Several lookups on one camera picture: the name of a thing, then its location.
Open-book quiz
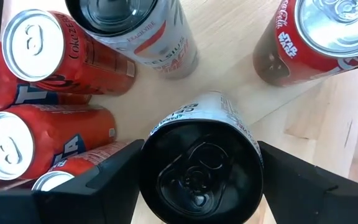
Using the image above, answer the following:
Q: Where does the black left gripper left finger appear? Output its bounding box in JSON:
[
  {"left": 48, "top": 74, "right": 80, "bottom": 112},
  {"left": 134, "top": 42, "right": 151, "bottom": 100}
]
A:
[{"left": 0, "top": 139, "right": 145, "bottom": 224}]

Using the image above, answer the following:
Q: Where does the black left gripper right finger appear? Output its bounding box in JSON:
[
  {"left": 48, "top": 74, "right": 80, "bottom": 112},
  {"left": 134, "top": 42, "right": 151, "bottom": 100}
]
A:
[{"left": 257, "top": 140, "right": 358, "bottom": 224}]

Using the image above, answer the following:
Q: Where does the white Celsius slim can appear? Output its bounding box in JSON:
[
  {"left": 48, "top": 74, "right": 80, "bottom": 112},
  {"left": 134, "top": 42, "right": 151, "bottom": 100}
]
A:
[
  {"left": 139, "top": 91, "right": 264, "bottom": 224},
  {"left": 64, "top": 0, "right": 200, "bottom": 80}
]

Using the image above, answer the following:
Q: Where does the red Star Wars Coca-Cola can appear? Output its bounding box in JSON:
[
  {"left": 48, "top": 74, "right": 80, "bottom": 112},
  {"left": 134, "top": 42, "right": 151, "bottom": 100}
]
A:
[{"left": 252, "top": 0, "right": 358, "bottom": 88}]

